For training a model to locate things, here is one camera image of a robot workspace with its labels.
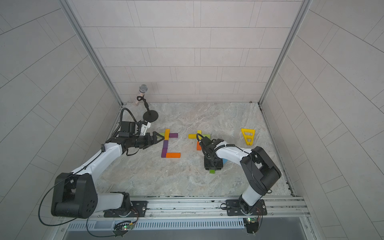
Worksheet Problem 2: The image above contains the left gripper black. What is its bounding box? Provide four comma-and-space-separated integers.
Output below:
129, 131, 165, 149

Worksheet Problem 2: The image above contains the amber long block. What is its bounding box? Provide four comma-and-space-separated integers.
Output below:
164, 129, 170, 141

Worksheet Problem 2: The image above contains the orange long block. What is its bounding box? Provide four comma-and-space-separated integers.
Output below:
166, 153, 181, 159

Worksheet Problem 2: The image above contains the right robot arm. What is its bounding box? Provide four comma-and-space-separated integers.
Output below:
196, 134, 282, 215

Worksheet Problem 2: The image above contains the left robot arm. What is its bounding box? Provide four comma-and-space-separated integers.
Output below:
51, 121, 165, 219

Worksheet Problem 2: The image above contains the microphone on black stand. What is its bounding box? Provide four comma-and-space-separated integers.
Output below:
136, 84, 159, 123

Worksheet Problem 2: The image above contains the right circuit board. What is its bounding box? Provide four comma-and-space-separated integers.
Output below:
243, 218, 260, 235

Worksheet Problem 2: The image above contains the circuit board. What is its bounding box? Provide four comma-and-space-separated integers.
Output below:
113, 221, 136, 237
243, 218, 260, 235

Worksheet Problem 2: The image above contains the left circuit board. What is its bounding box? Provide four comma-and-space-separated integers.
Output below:
113, 221, 136, 237

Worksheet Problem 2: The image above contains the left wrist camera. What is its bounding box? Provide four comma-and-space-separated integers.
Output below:
140, 121, 151, 136

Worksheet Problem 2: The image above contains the yellow triangle frame piece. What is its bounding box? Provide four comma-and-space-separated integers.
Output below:
241, 129, 256, 146

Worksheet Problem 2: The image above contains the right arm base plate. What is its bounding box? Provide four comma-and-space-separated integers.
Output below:
225, 199, 268, 216

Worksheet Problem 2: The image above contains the aluminium rail frame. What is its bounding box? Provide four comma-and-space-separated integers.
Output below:
61, 196, 310, 236

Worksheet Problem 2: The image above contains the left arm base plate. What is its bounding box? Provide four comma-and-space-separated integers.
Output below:
104, 201, 148, 218

